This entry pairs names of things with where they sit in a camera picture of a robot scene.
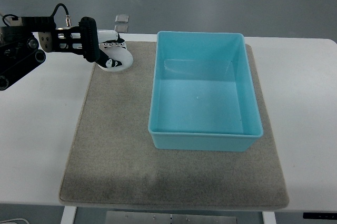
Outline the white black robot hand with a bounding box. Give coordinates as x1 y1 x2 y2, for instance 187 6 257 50
78 17 125 68

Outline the white plush toy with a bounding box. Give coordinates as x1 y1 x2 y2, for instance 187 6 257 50
99 43 133 72

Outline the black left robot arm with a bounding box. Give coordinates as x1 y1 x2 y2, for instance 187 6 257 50
1 3 133 90

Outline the blue plastic box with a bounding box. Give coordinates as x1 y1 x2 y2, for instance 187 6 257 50
148 31 264 151

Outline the lower floor socket plate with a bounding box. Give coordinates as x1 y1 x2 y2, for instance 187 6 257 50
114 24 128 33

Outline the floor socket plate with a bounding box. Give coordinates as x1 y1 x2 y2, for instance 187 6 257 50
115 14 129 23
114 24 128 33

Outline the upper floor socket plate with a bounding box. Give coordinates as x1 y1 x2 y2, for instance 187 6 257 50
115 14 129 23

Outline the grey felt mat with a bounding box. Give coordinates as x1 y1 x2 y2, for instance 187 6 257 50
59 42 289 211

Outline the black table control panel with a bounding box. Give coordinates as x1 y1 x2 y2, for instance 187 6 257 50
303 212 337 220

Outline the metal table frame plate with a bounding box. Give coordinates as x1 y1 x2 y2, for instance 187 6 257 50
105 211 237 224

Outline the white cable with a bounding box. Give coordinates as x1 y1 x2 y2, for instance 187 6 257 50
0 217 29 224

